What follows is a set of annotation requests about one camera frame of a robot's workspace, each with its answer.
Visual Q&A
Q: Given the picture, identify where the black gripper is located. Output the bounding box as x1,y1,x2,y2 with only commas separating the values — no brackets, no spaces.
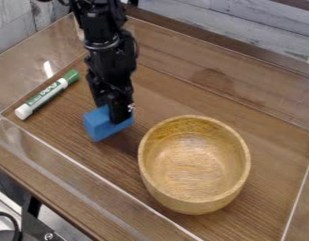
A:
84,40,138,124

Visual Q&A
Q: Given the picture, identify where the blue rectangular block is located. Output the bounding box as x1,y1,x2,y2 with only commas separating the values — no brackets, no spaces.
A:
82,105,134,142

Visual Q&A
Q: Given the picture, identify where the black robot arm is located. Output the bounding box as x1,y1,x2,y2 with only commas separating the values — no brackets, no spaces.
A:
70,0,138,124

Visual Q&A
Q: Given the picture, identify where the brown wooden bowl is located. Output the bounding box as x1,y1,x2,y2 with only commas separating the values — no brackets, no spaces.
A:
138,115,252,215

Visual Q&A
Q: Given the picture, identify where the green and white marker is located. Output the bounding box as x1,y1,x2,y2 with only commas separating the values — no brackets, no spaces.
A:
14,69,78,120

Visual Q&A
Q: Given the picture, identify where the black metal table leg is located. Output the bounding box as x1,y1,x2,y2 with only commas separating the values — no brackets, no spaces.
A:
26,196,42,217

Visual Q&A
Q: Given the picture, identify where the clear acrylic tray enclosure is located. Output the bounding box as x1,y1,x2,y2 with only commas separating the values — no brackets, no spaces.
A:
0,10,309,241

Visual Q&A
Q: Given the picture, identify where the black cable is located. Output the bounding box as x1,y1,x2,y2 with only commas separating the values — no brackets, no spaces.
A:
0,210,24,241

